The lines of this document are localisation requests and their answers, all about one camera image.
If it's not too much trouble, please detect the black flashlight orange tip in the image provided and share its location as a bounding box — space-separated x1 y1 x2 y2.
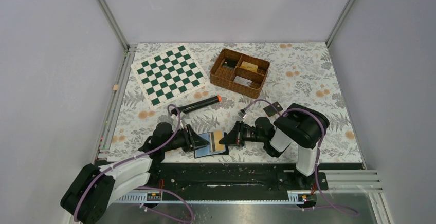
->
177 96 222 114

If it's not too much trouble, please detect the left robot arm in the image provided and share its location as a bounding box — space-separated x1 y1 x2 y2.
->
60 122 210 223

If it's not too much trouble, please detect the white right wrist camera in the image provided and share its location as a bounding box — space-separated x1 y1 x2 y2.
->
238 108 247 120

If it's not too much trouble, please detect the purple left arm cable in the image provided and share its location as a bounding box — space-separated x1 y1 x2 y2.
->
73 104 195 224

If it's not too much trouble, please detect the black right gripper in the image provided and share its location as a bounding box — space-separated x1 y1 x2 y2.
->
219 120 267 147

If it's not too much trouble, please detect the black leather card holder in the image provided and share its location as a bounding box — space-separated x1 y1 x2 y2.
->
194 130 229 159

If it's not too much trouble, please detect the black item in basket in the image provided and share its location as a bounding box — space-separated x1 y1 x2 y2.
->
222 58 238 69

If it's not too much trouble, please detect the green white chessboard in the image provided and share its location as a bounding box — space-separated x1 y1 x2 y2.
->
131 44 209 110

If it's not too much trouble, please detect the white card in basket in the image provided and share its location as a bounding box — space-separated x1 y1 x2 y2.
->
233 76 252 86

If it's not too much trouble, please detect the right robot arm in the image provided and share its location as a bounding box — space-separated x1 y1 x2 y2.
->
219 103 330 189

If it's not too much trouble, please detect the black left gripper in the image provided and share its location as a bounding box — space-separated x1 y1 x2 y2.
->
162 124 209 152

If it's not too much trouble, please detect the black VIP card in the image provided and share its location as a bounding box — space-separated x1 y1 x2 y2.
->
263 102 283 117

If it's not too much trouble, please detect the floral table mat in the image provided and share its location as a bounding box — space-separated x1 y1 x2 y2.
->
107 42 363 163

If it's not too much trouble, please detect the aluminium slotted rail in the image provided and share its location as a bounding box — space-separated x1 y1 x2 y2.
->
112 170 382 206

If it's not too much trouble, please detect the brown wicker divided basket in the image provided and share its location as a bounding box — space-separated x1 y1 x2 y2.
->
209 48 270 98

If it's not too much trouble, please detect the gold card magnetic stripe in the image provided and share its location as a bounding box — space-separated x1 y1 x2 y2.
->
210 131 225 152

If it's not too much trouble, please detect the tan card in basket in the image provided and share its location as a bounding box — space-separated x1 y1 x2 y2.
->
240 61 258 72

